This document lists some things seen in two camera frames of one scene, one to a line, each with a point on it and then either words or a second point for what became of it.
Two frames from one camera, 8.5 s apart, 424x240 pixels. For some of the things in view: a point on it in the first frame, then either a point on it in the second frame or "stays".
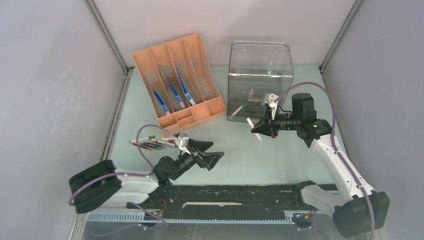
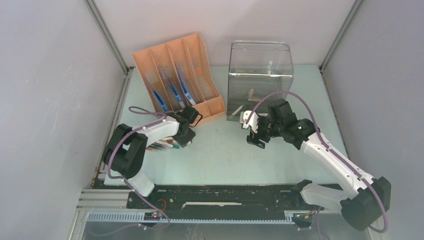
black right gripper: x=264 y=128 -> x=258 y=136
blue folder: x=186 y=93 stays
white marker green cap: x=237 y=110 stays
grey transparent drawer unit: x=256 y=68 stays
